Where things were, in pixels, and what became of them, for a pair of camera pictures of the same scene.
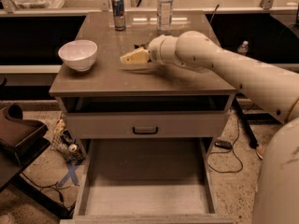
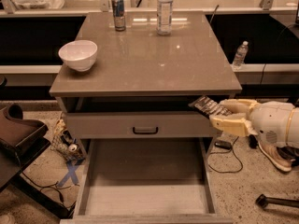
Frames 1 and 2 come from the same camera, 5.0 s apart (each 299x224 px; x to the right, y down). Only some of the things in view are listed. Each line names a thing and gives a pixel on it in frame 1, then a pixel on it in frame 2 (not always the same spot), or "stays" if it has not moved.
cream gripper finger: x=136 y=56 to x=234 y=123
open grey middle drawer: x=146 y=181 stays
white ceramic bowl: x=78 y=55 stays
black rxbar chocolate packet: x=144 y=46 to x=207 y=107
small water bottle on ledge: x=243 y=49 stays
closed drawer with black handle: x=143 y=125 stays
